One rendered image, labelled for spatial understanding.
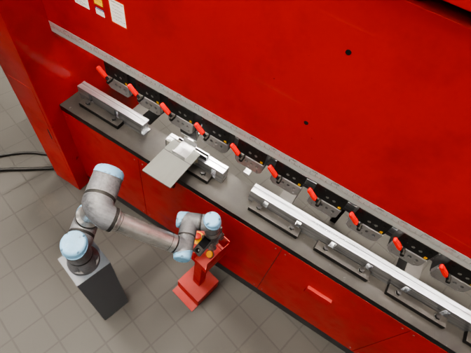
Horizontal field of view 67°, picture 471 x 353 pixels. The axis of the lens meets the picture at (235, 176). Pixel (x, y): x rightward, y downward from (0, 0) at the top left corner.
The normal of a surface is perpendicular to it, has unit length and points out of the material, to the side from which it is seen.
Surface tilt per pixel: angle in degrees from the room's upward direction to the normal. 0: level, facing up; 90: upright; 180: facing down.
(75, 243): 7
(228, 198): 0
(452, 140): 90
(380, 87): 90
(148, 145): 0
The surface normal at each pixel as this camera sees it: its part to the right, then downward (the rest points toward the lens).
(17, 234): 0.13, -0.55
